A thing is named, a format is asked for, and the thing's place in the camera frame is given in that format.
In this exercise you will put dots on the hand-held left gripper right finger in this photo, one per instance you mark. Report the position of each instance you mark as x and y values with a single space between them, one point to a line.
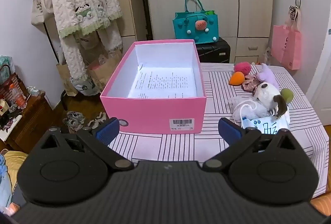
228 132

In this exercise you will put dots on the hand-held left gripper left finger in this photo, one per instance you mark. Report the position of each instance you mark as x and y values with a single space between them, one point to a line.
106 131

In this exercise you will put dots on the pink cardboard box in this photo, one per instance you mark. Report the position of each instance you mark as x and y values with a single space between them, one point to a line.
152 112

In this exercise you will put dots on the floral scrunchie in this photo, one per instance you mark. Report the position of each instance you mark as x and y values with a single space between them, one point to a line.
249 83

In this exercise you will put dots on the orange egg sponge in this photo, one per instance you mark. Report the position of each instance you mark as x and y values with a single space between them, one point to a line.
236 78

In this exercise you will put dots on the white brown plush toy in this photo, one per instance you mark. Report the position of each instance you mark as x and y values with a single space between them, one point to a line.
267 92

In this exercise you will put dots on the pink yarn strawberry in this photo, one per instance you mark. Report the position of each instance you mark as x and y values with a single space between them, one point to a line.
242 67

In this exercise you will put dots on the purple plush toy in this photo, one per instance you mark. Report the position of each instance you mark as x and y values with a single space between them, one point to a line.
269 75

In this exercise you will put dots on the beige sandals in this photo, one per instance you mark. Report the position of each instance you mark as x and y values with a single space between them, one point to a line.
97 119

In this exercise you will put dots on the white face mask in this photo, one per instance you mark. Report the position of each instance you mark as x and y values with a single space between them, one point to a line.
248 107

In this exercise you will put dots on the grey sneakers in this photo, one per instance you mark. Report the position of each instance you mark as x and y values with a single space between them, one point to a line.
73 120

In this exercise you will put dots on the blue white mask packet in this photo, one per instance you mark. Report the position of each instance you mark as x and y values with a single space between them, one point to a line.
263 125

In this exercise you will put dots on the white printed bag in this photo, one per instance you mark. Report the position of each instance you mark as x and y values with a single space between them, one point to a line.
85 87

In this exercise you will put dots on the striped tablecloth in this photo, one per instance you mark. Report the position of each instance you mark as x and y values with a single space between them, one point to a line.
178 143

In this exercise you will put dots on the brown paper bag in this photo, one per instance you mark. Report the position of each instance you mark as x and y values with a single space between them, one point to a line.
103 74
66 79

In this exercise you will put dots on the green ball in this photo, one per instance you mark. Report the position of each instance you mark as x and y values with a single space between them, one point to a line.
287 95

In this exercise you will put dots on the wooden nightstand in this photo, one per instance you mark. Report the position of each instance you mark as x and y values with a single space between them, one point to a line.
31 120

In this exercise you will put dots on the printed paper sheet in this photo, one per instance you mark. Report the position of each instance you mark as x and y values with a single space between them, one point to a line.
165 81

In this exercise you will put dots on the black suitcase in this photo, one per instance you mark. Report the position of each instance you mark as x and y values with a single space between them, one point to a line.
214 50

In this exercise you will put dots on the yellow blanket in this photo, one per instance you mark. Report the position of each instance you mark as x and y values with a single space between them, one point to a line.
18 162

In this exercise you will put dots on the orange drink bottle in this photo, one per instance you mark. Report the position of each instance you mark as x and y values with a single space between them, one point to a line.
18 97

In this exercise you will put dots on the pink paper bag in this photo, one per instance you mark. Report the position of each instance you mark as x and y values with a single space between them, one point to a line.
289 45

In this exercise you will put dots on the teal felt handbag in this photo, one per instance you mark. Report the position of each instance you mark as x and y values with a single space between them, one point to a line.
196 30

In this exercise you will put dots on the houndstooth basket bag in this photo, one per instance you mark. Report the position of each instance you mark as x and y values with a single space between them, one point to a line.
9 84

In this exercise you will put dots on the black clothes rack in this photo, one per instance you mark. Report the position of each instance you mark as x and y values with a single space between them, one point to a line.
48 35

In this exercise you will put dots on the blue cloth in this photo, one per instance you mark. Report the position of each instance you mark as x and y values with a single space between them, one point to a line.
4 182

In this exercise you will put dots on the green floral cloth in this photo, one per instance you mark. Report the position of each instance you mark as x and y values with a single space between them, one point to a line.
5 62

